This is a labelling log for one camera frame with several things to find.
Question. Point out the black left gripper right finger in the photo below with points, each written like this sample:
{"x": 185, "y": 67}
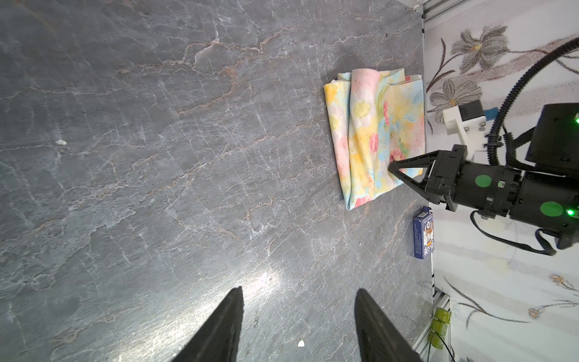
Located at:
{"x": 378, "y": 338}

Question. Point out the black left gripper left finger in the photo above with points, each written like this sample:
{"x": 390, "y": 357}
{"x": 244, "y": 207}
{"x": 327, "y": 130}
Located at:
{"x": 219, "y": 336}

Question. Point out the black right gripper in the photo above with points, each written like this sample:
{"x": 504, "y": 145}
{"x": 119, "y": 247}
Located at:
{"x": 491, "y": 190}

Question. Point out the pastel floral skirt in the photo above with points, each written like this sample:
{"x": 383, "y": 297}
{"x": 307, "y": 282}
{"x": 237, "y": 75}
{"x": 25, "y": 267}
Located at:
{"x": 376, "y": 118}

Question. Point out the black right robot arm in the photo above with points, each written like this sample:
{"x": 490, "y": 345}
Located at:
{"x": 532, "y": 178}

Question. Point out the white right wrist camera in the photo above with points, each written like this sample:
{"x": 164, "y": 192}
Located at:
{"x": 472, "y": 124}

